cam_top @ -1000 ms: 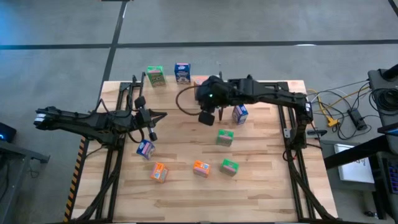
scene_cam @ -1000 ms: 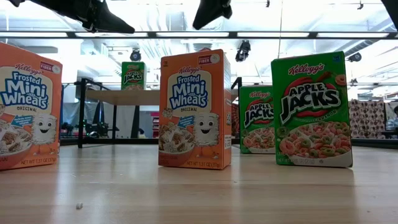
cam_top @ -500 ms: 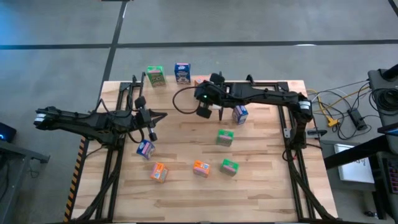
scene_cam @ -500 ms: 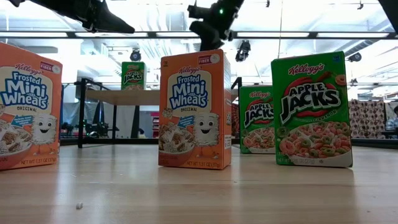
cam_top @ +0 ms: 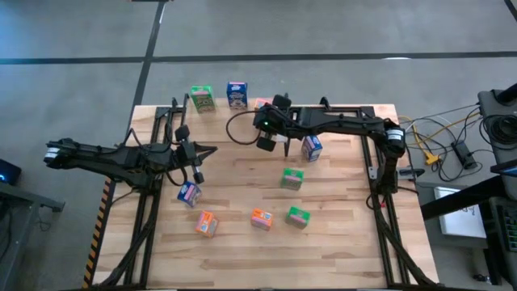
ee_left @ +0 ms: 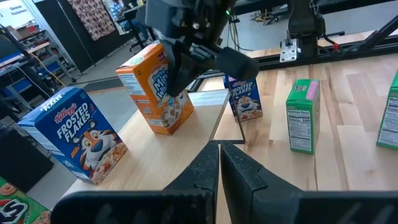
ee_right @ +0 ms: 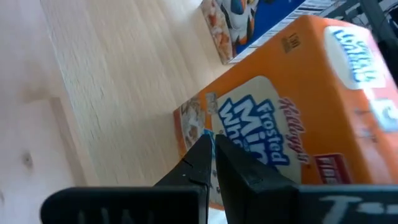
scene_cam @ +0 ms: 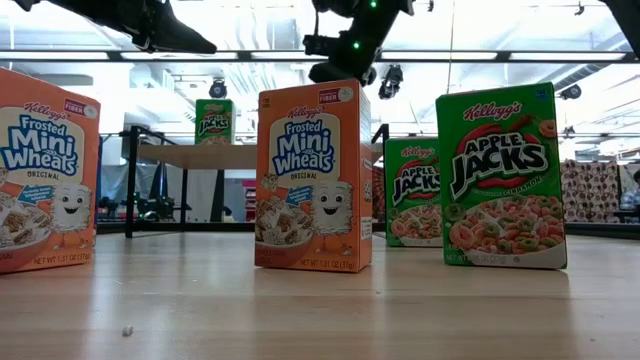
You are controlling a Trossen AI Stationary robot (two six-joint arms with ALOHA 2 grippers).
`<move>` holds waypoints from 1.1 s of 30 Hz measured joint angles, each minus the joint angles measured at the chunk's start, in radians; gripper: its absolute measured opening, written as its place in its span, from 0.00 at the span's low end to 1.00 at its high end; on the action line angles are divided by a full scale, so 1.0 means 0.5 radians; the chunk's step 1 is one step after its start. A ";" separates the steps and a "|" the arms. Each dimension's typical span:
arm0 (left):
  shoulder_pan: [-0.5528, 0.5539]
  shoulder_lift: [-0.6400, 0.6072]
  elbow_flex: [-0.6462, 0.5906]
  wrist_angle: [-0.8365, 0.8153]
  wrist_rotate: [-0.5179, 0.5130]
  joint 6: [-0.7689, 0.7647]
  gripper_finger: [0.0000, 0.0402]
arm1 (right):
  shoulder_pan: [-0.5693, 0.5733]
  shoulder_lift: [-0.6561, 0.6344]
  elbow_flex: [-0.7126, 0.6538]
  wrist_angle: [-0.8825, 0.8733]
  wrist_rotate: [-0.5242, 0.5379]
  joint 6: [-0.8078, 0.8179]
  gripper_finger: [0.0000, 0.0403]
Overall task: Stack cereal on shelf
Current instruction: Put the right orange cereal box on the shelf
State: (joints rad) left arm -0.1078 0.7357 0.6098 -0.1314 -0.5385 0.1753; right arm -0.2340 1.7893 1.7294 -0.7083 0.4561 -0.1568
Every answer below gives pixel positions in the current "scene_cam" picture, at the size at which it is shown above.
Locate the black background equipment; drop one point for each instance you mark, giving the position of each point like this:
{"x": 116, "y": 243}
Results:
{"x": 155, "y": 207}

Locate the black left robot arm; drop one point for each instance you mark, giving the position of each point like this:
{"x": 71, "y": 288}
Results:
{"x": 90, "y": 12}

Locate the blue grey cloth divider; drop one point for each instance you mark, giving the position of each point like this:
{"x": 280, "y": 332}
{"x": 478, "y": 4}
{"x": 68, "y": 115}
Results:
{"x": 115, "y": 185}

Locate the person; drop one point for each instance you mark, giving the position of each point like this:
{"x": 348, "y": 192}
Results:
{"x": 631, "y": 197}

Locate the red storage rack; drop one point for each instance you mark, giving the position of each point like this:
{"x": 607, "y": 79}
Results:
{"x": 249, "y": 200}

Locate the brown patterned fabric divider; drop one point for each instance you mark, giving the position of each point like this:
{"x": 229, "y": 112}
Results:
{"x": 590, "y": 192}

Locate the small black ceiling fixture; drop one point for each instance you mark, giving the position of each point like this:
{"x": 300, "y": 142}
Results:
{"x": 430, "y": 5}
{"x": 580, "y": 9}

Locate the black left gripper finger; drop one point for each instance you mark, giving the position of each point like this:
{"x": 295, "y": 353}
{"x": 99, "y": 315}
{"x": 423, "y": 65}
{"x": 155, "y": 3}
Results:
{"x": 170, "y": 41}
{"x": 175, "y": 20}

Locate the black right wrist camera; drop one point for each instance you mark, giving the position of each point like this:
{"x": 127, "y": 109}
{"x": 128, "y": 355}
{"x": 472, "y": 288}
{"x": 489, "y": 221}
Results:
{"x": 325, "y": 45}

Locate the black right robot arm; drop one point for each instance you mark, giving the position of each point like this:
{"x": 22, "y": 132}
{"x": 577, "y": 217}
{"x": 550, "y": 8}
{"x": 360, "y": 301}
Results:
{"x": 367, "y": 30}

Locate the green Apple Jacks cereal box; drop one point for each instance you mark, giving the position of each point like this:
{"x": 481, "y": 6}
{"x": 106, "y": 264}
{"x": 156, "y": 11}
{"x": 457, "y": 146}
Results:
{"x": 215, "y": 125}
{"x": 412, "y": 200}
{"x": 500, "y": 200}

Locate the orange Frosted Mini Wheats box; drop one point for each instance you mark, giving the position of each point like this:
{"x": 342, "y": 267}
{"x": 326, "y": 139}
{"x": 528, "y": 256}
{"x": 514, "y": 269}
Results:
{"x": 310, "y": 200}
{"x": 45, "y": 200}

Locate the wooden shelf with black frame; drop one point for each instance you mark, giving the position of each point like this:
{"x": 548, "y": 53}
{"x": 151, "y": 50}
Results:
{"x": 200, "y": 156}

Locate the orange patterned panel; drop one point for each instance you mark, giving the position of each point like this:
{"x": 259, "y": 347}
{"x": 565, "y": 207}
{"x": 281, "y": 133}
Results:
{"x": 378, "y": 195}

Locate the black overhead frame beam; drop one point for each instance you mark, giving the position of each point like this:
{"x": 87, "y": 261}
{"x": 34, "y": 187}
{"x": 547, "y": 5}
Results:
{"x": 245, "y": 55}

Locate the black table edge rail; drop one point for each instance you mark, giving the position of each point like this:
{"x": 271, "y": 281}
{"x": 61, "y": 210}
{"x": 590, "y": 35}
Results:
{"x": 200, "y": 227}

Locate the large black hanging spotlight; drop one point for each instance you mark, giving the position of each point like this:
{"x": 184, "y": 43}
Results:
{"x": 390, "y": 82}

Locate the black ceiling spotlight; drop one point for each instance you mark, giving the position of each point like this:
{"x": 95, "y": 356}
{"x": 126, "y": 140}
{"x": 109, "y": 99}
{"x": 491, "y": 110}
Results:
{"x": 218, "y": 90}
{"x": 571, "y": 92}
{"x": 568, "y": 132}

